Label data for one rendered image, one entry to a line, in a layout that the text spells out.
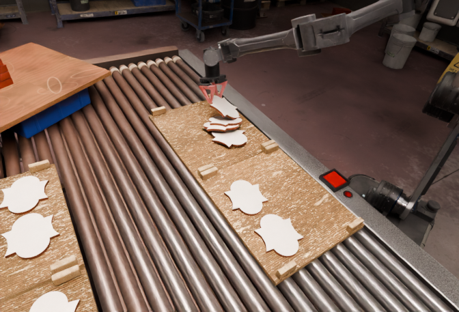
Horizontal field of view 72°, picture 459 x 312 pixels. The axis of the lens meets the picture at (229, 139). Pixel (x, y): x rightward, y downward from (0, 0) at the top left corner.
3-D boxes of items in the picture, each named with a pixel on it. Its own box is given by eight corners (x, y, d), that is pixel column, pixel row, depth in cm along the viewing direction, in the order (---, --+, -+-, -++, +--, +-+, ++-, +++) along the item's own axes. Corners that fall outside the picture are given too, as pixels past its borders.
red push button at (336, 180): (332, 173, 114) (334, 171, 113) (345, 184, 110) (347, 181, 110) (321, 179, 111) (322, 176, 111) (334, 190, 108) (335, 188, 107)
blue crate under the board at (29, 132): (44, 82, 146) (37, 62, 140) (93, 102, 136) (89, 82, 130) (-26, 113, 124) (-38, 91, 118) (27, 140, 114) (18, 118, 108)
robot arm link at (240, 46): (326, 50, 92) (320, 11, 89) (314, 55, 89) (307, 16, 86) (234, 61, 126) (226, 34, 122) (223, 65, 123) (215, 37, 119)
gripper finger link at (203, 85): (223, 100, 127) (222, 77, 123) (214, 105, 121) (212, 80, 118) (209, 100, 130) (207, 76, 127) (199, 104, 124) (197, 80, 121)
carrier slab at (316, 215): (276, 149, 121) (277, 146, 120) (363, 227, 96) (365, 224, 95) (196, 182, 105) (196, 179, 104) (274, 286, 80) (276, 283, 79)
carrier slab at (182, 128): (220, 98, 147) (220, 95, 146) (276, 149, 122) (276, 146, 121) (148, 118, 131) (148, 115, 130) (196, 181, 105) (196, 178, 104)
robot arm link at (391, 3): (341, 52, 82) (335, 12, 79) (300, 56, 93) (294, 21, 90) (419, 12, 104) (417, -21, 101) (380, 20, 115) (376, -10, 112)
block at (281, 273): (291, 263, 83) (294, 258, 81) (296, 269, 82) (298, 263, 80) (274, 274, 80) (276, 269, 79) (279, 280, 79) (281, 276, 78)
